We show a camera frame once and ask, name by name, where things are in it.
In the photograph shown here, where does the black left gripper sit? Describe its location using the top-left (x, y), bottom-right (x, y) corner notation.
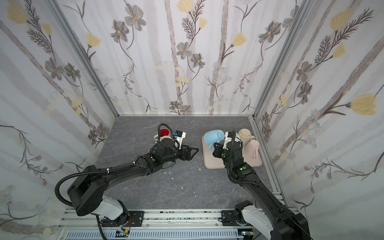
top-left (161, 143), bottom-right (199, 165)

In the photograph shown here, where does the beige plastic tray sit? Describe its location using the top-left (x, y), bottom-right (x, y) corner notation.
top-left (202, 136), bottom-right (263, 169)

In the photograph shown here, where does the pink mug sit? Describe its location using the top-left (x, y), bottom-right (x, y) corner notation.
top-left (245, 140), bottom-right (259, 159)

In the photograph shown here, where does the cream round mug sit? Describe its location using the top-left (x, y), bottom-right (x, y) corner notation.
top-left (238, 129), bottom-right (255, 144)

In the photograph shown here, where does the light blue mug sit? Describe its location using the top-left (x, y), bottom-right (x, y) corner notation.
top-left (204, 130), bottom-right (225, 151)

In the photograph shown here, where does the white mug red inside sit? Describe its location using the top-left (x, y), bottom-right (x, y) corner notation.
top-left (154, 128), bottom-right (172, 142)

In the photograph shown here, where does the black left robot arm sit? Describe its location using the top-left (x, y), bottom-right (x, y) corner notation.
top-left (55, 141), bottom-right (199, 216)

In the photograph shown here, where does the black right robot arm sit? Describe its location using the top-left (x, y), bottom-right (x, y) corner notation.
top-left (213, 142), bottom-right (312, 240)

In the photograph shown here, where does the right corner aluminium profile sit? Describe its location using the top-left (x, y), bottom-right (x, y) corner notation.
top-left (252, 0), bottom-right (315, 119)

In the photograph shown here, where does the corner aluminium profile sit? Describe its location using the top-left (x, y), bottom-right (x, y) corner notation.
top-left (252, 0), bottom-right (315, 119)
top-left (45, 0), bottom-right (120, 118)

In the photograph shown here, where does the left corner aluminium profile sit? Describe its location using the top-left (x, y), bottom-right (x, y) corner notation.
top-left (45, 0), bottom-right (120, 118)

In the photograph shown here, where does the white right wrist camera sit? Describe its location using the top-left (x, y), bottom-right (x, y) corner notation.
top-left (223, 132), bottom-right (236, 150)

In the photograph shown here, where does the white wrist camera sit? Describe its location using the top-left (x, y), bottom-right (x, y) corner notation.
top-left (223, 132), bottom-right (236, 150)
top-left (174, 130), bottom-right (186, 146)

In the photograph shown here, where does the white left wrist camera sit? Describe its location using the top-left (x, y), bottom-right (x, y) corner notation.
top-left (174, 130), bottom-right (186, 146)

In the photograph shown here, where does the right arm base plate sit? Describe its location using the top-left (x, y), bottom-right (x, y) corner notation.
top-left (219, 210), bottom-right (239, 227)

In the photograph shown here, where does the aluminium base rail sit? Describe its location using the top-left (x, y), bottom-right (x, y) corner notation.
top-left (56, 208), bottom-right (305, 230)

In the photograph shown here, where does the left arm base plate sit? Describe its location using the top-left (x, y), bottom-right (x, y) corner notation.
top-left (126, 211), bottom-right (145, 227)

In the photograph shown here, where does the white vented cable duct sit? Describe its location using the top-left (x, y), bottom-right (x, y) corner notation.
top-left (65, 229), bottom-right (244, 240)

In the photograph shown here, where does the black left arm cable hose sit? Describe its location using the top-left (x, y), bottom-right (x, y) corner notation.
top-left (54, 161), bottom-right (136, 208)

